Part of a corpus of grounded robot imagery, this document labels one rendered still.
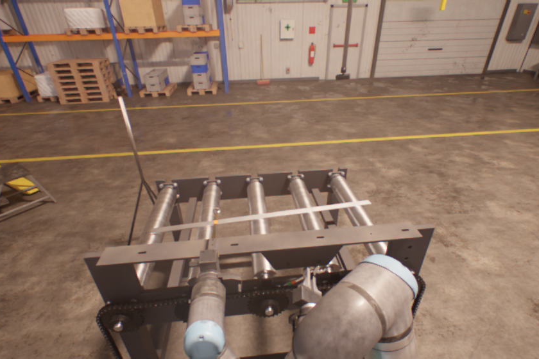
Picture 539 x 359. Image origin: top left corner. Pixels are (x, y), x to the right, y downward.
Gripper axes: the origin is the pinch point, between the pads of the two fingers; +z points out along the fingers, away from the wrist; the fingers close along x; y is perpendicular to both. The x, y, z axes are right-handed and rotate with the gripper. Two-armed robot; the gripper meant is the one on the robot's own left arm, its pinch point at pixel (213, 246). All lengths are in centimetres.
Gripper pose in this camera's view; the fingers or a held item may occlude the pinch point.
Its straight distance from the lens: 97.8
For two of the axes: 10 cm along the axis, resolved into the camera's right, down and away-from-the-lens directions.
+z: -1.0, -4.9, 8.6
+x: 0.2, 8.7, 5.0
